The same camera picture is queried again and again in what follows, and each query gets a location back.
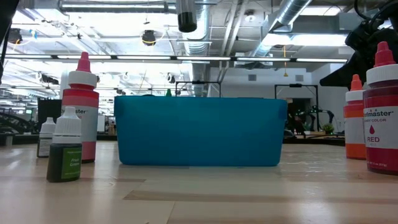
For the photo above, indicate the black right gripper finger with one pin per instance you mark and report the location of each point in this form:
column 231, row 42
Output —
column 342, row 73

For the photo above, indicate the orange food coloring bottle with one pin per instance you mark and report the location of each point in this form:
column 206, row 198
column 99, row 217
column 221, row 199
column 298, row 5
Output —
column 354, row 130

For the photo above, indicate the red food coloring bottle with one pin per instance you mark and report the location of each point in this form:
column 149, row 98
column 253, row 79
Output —
column 382, row 130

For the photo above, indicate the black food coloring bottle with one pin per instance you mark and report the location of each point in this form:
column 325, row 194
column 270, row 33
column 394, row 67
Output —
column 186, row 21

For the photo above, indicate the green-capped dark green bottle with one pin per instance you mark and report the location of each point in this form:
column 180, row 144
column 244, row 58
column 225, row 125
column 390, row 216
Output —
column 168, row 92

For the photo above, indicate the pink food coloring bottle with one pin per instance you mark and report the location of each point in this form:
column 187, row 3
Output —
column 81, row 102

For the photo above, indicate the black background robot arm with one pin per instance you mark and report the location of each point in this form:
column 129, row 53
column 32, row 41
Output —
column 14, row 123

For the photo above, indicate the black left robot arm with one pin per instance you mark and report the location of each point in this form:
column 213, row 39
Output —
column 4, row 12

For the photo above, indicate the small green potted plant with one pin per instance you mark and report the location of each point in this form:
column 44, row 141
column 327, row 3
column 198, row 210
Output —
column 328, row 128

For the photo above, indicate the blue plastic bin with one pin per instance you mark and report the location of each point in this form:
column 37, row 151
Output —
column 199, row 130

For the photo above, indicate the black ceiling dome device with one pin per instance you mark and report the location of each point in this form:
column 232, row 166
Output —
column 148, row 37

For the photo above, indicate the small green-label dropper bottle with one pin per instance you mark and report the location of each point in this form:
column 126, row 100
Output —
column 63, row 161

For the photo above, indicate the black panel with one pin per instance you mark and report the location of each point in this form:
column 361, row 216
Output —
column 49, row 109

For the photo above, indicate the small white-capped dropper bottle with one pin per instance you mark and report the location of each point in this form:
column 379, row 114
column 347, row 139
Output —
column 46, row 137

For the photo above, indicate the tall black frame stand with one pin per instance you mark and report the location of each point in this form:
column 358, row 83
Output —
column 295, row 85

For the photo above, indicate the silver spiral slanted duct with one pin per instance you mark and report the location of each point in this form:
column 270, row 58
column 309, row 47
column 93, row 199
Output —
column 289, row 12

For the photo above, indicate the long ceiling light rail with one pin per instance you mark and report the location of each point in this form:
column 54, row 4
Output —
column 202, row 58

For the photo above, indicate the low black frame stand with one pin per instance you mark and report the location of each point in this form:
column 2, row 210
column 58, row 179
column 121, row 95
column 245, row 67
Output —
column 199, row 82

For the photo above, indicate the silver spiral vertical duct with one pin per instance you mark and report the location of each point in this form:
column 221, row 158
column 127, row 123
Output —
column 200, row 46

